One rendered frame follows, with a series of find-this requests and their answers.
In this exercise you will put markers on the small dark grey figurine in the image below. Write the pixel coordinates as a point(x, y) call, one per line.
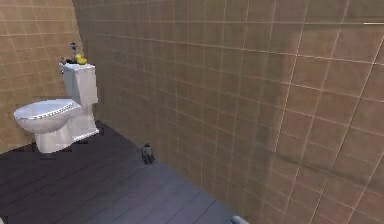
point(147, 154)

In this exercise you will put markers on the white toilet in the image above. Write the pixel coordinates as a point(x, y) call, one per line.
point(55, 116)

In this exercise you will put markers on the yellow rubber duck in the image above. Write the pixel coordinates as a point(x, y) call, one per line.
point(80, 59)

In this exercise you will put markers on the dark spray bottle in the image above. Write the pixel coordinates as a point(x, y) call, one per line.
point(73, 50)

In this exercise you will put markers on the pale grey round object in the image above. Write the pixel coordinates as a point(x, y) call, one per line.
point(238, 220)

